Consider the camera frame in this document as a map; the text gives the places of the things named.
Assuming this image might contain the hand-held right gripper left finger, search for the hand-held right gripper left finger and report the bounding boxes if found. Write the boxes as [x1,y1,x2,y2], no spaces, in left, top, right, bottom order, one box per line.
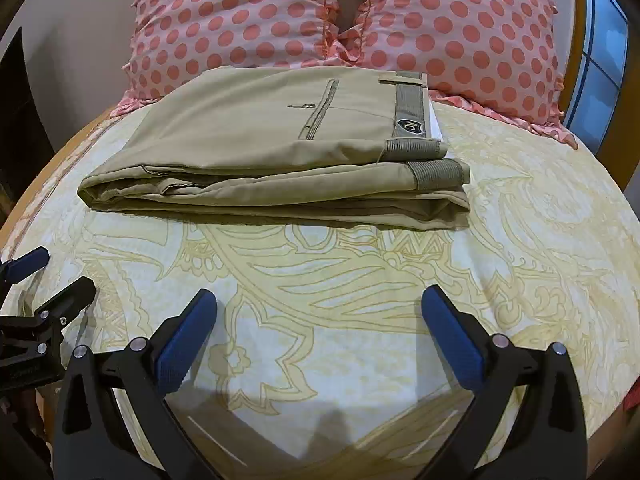
[52,288,227,480]

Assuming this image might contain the blue glass window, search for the blue glass window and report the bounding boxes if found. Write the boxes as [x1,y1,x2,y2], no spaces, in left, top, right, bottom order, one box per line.
[566,0,629,152]

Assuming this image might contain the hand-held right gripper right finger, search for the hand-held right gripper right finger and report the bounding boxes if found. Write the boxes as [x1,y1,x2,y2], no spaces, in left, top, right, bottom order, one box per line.
[421,285,590,480]

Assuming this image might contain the yellow patterned bed sheet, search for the yellow patterned bed sheet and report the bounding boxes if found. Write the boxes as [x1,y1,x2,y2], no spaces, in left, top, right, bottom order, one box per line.
[0,96,640,480]

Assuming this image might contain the pink polka dot pillow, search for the pink polka dot pillow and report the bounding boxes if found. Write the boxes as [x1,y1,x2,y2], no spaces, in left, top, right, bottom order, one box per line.
[110,0,580,150]

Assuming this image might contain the khaki pants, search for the khaki pants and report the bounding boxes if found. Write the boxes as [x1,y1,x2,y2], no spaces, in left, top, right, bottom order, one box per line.
[77,66,472,231]

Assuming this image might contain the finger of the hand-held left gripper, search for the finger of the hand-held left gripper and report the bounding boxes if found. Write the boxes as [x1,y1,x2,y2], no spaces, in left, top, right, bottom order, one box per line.
[0,247,50,291]
[19,275,97,333]

